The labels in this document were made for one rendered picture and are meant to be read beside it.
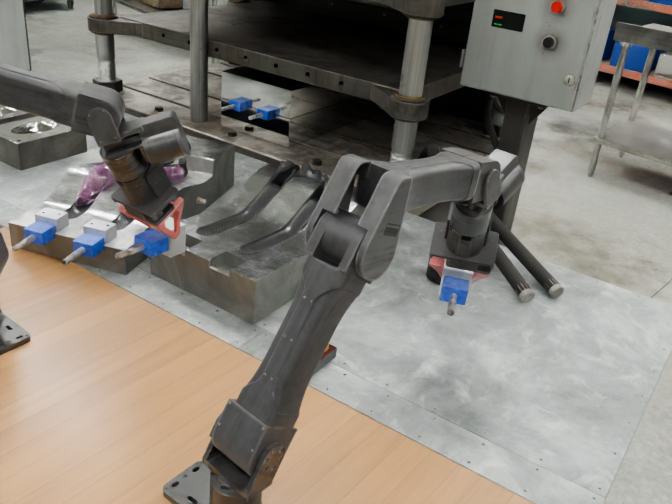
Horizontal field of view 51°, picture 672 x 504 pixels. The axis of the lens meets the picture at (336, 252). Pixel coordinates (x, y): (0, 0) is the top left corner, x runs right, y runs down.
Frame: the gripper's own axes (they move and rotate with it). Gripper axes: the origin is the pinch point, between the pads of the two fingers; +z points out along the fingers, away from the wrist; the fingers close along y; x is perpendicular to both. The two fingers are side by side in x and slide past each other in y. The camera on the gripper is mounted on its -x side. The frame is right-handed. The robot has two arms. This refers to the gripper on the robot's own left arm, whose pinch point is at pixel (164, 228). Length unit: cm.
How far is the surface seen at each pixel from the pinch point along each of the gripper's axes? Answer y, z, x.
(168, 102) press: 93, 57, -70
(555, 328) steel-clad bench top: -59, 33, -31
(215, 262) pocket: -5.6, 9.7, -2.6
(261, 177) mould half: 7.2, 18.5, -29.3
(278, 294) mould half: -16.6, 15.9, -5.1
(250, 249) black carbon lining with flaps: -7.5, 12.7, -9.5
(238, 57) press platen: 60, 36, -78
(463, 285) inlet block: -47, 10, -18
